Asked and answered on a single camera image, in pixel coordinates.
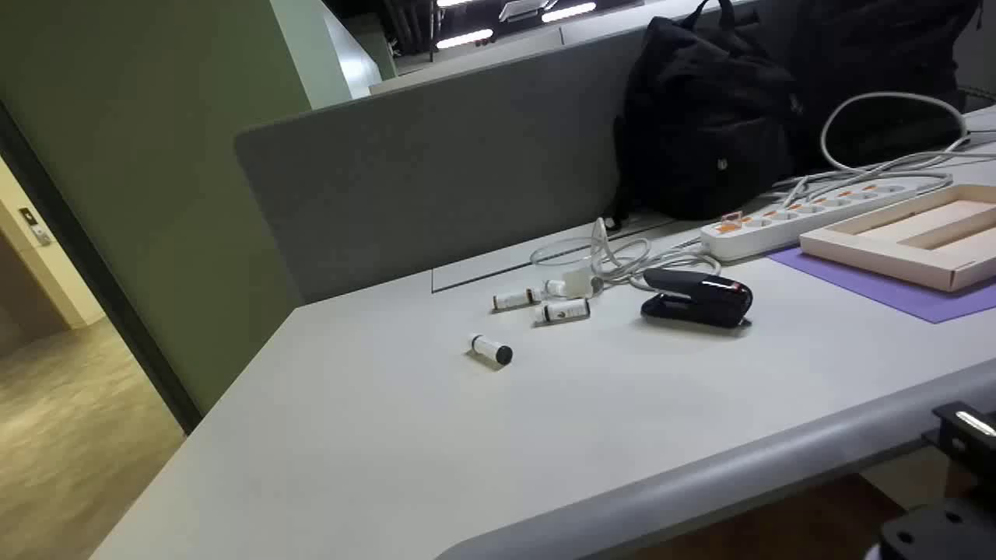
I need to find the grey desk partition panel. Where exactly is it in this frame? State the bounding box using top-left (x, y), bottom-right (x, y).
top-left (234, 29), bottom-right (670, 304)

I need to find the black robot mounting stand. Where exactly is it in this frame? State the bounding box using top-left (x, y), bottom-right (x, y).
top-left (873, 399), bottom-right (996, 560)

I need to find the white power strip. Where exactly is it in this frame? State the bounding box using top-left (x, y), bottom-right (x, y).
top-left (698, 174), bottom-right (954, 264)

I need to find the shallow wooden tray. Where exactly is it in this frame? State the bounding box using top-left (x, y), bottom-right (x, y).
top-left (797, 181), bottom-right (996, 295)

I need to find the small white plug adapter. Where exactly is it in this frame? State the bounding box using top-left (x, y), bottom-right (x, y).
top-left (540, 270), bottom-right (594, 303)

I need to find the purple paper sheet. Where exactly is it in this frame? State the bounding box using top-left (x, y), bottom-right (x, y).
top-left (765, 246), bottom-right (996, 328)

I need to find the black stapler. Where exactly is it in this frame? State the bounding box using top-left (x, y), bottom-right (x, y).
top-left (637, 264), bottom-right (757, 334)

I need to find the white cylinder battery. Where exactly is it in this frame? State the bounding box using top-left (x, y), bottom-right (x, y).
top-left (487, 287), bottom-right (540, 315)
top-left (537, 295), bottom-right (594, 328)

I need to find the thick white power cable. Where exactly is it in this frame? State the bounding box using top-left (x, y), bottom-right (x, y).
top-left (774, 89), bottom-right (996, 212)

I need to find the thin white cable bundle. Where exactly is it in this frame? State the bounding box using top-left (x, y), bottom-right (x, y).
top-left (525, 215), bottom-right (726, 299)

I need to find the black backpack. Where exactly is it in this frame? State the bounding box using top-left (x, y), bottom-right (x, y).
top-left (765, 0), bottom-right (986, 179)
top-left (605, 0), bottom-right (809, 226)

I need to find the white cylinder with black end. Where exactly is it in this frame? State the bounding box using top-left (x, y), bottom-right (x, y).
top-left (467, 330), bottom-right (517, 372)

